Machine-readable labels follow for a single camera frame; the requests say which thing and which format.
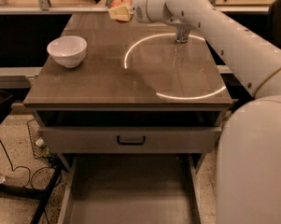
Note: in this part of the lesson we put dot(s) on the closed grey top drawer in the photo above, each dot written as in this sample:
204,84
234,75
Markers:
104,140

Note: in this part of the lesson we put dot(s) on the white ceramic bowl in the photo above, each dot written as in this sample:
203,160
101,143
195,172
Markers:
68,51

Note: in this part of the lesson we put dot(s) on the grey drawer cabinet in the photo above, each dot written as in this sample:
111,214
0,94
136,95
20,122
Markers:
134,75

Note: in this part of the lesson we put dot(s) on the black drawer handle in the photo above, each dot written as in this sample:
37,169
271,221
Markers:
131,141

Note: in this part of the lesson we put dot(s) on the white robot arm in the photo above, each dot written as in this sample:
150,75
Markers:
249,148

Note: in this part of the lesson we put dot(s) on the wire mesh basket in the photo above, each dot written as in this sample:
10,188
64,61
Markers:
40,149

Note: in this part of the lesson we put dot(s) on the open grey middle drawer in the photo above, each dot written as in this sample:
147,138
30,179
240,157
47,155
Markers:
132,189

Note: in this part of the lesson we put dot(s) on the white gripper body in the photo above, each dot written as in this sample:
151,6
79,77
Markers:
140,7

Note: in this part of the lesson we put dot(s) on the silver drink can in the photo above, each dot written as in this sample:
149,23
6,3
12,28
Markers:
182,35

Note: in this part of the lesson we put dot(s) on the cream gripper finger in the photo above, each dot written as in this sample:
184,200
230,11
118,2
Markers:
122,12

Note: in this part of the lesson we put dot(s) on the red apple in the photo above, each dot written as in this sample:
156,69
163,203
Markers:
115,3

